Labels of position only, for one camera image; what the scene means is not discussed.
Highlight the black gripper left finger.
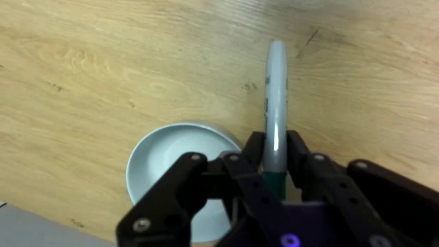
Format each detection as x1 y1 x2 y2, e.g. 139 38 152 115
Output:
113 130 285 247

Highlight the light blue bowl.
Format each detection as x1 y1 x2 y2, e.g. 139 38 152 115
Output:
124 121 244 244

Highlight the grey pen with green cap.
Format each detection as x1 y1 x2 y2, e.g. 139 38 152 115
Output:
261 38 289 203

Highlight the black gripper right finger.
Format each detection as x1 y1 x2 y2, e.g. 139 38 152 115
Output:
285 129 439 247

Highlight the flat grey panel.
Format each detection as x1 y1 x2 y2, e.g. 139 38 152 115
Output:
0 202 113 247

